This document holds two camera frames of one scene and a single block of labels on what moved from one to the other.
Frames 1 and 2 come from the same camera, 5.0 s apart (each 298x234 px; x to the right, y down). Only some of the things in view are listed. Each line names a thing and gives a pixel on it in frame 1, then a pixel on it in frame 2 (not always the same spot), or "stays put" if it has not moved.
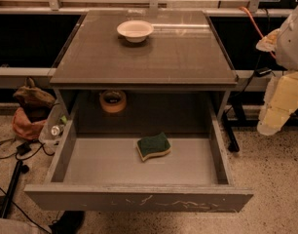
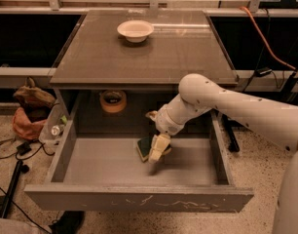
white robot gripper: x=292 y=46 → x=164 y=122
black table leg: x=232 y=142 stays put
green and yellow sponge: x=153 y=145 stays put
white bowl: x=135 y=30 stays put
